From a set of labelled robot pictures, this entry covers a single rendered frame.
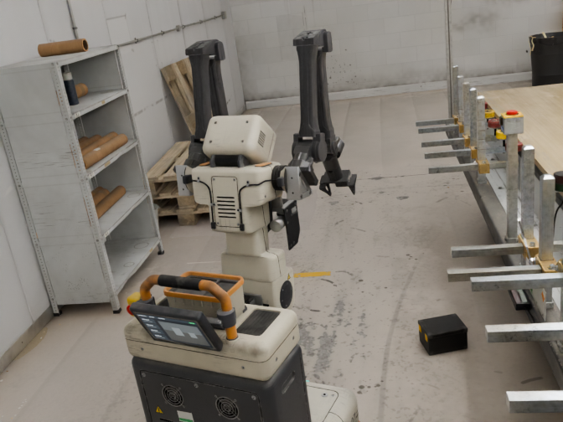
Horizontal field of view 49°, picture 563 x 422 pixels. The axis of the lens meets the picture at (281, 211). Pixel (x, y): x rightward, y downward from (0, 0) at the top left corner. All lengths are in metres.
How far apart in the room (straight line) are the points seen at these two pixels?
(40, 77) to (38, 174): 0.57
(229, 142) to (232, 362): 0.71
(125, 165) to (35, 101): 1.10
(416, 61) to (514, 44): 1.40
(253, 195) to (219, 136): 0.24
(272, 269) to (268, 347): 0.40
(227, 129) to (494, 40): 7.89
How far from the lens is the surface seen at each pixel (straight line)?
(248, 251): 2.14
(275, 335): 1.88
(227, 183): 2.04
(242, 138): 2.03
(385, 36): 9.57
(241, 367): 1.88
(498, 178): 3.61
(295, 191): 2.00
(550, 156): 3.02
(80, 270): 3.97
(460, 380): 3.00
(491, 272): 2.03
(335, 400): 2.45
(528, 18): 9.80
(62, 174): 3.76
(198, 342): 1.88
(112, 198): 4.33
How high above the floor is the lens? 1.78
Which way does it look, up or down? 20 degrees down
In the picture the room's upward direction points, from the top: 8 degrees counter-clockwise
